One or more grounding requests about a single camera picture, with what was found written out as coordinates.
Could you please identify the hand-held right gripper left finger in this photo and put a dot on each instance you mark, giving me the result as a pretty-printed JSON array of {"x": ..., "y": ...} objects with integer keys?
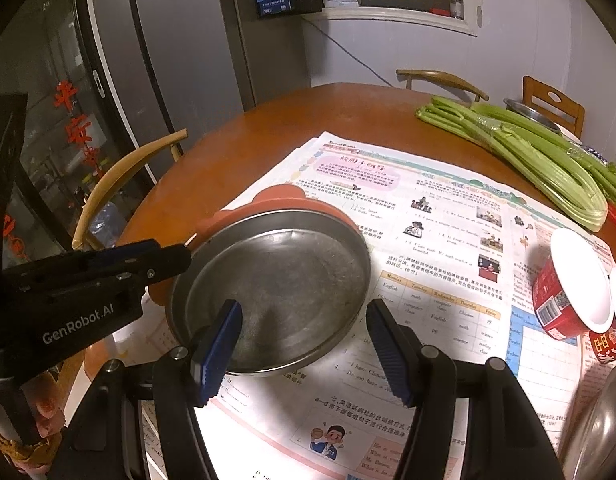
[{"x": 217, "y": 355}]

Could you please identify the person's left hand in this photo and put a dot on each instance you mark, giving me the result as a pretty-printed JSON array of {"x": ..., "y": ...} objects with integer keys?
[{"x": 52, "y": 410}]

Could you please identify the steel basin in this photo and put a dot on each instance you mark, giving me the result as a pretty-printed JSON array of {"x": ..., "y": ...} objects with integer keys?
[{"x": 528, "y": 110}]

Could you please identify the grey refrigerator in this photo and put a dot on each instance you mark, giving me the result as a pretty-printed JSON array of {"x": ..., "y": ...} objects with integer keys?
[{"x": 177, "y": 60}]

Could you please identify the wooden chair with cutout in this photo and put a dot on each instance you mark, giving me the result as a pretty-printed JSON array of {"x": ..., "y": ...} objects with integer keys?
[{"x": 538, "y": 95}]

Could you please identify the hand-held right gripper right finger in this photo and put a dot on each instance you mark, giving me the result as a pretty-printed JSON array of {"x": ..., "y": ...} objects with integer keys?
[{"x": 393, "y": 355}]

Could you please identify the large steel bowl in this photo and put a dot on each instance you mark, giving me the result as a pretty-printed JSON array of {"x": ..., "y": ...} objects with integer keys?
[{"x": 603, "y": 425}]

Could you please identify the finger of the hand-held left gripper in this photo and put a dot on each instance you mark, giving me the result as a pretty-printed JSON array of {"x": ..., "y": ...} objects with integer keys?
[
  {"x": 162, "y": 262},
  {"x": 87, "y": 260}
]

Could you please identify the celery bunch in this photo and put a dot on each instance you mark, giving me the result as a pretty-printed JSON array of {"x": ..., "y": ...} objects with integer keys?
[
  {"x": 553, "y": 135},
  {"x": 528, "y": 160}
]

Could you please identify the red instant noodle bowl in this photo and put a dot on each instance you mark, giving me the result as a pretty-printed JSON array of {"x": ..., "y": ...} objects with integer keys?
[
  {"x": 615, "y": 345},
  {"x": 573, "y": 270}
]

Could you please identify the small steel plate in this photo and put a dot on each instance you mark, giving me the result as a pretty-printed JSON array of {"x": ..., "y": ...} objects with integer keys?
[{"x": 288, "y": 280}]

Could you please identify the orange plastic plate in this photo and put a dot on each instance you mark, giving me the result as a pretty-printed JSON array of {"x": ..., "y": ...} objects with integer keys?
[{"x": 278, "y": 200}]

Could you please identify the printed newspaper sheet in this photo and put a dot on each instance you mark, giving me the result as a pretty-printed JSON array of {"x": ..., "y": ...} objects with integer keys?
[{"x": 438, "y": 240}]

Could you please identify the glass door with red decorations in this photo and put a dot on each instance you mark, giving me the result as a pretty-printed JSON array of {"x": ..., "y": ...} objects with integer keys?
[{"x": 47, "y": 110}]

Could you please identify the small jar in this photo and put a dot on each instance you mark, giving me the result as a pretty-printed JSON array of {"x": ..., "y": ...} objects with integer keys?
[{"x": 456, "y": 7}]

